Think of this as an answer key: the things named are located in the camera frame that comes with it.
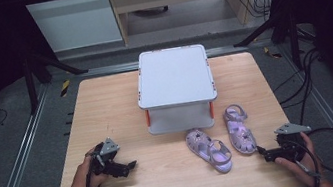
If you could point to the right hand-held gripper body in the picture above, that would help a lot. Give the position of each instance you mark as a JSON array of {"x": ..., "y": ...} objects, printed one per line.
[{"x": 292, "y": 142}]

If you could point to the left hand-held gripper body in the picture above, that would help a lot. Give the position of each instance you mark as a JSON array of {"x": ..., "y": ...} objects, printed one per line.
[{"x": 105, "y": 157}]

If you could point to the person's right hand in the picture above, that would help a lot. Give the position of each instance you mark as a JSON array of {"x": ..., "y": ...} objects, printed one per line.
[{"x": 304, "y": 166}]

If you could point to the person's left hand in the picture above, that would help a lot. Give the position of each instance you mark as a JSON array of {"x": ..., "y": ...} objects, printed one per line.
[{"x": 83, "y": 179}]

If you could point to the purple star sandal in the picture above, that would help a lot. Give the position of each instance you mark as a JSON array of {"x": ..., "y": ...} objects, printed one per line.
[
  {"x": 241, "y": 132},
  {"x": 209, "y": 151}
]

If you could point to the yellow black floor tape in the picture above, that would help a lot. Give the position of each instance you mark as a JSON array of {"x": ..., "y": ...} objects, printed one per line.
[
  {"x": 65, "y": 88},
  {"x": 272, "y": 53}
]

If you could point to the white two-tier shoe rack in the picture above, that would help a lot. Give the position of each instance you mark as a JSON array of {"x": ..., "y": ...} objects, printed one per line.
[{"x": 174, "y": 78}]

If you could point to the black metal stand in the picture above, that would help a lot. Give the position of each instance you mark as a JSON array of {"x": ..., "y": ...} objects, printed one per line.
[
  {"x": 293, "y": 43},
  {"x": 30, "y": 84}
]

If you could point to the white cabinet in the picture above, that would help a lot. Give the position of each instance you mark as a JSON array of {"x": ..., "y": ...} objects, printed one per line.
[{"x": 75, "y": 22}]

